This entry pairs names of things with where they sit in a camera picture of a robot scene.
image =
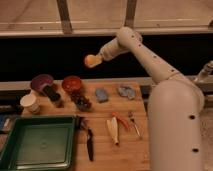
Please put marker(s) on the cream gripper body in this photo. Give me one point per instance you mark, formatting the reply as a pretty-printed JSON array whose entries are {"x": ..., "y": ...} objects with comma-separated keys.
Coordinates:
[{"x": 98, "y": 59}]

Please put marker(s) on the red yellow apple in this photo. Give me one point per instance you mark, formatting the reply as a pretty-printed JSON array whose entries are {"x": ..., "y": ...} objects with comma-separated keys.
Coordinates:
[{"x": 90, "y": 61}]

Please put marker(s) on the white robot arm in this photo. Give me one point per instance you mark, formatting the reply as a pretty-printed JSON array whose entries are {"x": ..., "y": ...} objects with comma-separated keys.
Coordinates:
[{"x": 173, "y": 109}]

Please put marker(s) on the red bowl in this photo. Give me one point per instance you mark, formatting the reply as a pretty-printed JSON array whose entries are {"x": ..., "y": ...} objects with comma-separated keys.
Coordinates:
[{"x": 72, "y": 83}]

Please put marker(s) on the purple bowl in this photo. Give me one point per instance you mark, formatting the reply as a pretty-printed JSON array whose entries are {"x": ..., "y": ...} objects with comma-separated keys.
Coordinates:
[{"x": 40, "y": 81}]

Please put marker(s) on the blue sponge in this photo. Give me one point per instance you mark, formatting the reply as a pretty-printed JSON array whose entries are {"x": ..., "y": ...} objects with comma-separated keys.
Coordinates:
[{"x": 101, "y": 95}]

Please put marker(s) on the crumpled grey blue cloth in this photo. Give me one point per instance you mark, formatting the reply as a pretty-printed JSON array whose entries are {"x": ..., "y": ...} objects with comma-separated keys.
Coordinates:
[{"x": 126, "y": 91}]

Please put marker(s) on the bunch of dark grapes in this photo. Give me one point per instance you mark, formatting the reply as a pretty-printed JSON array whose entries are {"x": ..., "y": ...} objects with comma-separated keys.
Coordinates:
[{"x": 81, "y": 102}]

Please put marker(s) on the orange carrot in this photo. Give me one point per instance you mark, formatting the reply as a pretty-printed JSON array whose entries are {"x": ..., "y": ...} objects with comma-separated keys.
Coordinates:
[{"x": 122, "y": 120}]

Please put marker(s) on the metal fork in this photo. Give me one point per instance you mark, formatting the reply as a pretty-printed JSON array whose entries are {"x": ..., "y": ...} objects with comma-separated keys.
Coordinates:
[{"x": 131, "y": 117}]

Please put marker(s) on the black kitchen knife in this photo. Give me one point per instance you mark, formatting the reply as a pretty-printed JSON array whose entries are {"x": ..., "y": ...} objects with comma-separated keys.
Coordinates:
[{"x": 90, "y": 145}]

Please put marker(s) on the wooden cutting board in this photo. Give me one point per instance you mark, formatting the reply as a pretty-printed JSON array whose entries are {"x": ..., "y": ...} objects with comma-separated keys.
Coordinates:
[{"x": 131, "y": 154}]

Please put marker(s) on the white paper cup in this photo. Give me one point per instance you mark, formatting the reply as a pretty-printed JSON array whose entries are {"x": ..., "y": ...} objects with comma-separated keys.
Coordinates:
[{"x": 30, "y": 103}]

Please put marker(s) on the green plastic tray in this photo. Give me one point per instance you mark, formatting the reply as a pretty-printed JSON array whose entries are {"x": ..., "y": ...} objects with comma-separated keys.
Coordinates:
[{"x": 39, "y": 144}]

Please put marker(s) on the blue object at left edge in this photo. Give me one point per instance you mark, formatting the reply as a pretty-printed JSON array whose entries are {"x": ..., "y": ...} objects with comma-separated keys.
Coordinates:
[{"x": 4, "y": 124}]

